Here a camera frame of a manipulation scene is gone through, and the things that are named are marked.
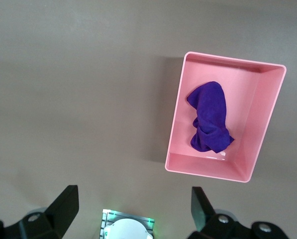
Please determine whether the pink plastic bin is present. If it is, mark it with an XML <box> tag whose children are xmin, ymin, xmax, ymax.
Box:
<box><xmin>164</xmin><ymin>51</ymin><xmax>288</xmax><ymax>184</ymax></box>

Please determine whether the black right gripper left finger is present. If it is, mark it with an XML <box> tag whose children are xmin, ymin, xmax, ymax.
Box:
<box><xmin>0</xmin><ymin>184</ymin><xmax>79</xmax><ymax>239</ymax></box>

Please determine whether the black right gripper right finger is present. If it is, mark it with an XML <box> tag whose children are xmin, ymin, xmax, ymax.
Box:
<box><xmin>188</xmin><ymin>186</ymin><xmax>288</xmax><ymax>239</ymax></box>

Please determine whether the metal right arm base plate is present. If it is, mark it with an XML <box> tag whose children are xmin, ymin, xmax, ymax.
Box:
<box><xmin>99</xmin><ymin>209</ymin><xmax>155</xmax><ymax>239</ymax></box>

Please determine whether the purple cloth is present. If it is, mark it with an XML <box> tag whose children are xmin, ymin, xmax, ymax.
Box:
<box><xmin>186</xmin><ymin>81</ymin><xmax>235</xmax><ymax>154</ymax></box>

